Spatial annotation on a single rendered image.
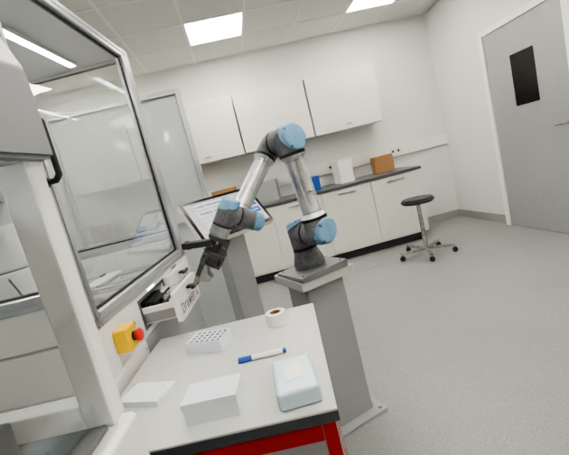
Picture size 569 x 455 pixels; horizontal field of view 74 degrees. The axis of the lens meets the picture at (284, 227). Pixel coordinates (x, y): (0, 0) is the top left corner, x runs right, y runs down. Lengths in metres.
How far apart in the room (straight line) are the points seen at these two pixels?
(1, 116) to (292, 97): 4.38
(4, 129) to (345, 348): 1.61
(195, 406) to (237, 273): 1.57
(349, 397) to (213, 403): 1.17
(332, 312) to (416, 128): 4.22
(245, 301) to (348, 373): 0.85
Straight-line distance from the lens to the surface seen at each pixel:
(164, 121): 3.19
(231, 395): 0.91
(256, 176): 1.64
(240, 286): 2.44
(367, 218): 4.68
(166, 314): 1.46
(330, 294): 1.79
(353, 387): 2.01
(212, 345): 1.25
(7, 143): 0.65
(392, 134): 5.57
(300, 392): 0.87
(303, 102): 4.90
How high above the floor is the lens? 1.25
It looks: 9 degrees down
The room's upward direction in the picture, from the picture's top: 14 degrees counter-clockwise
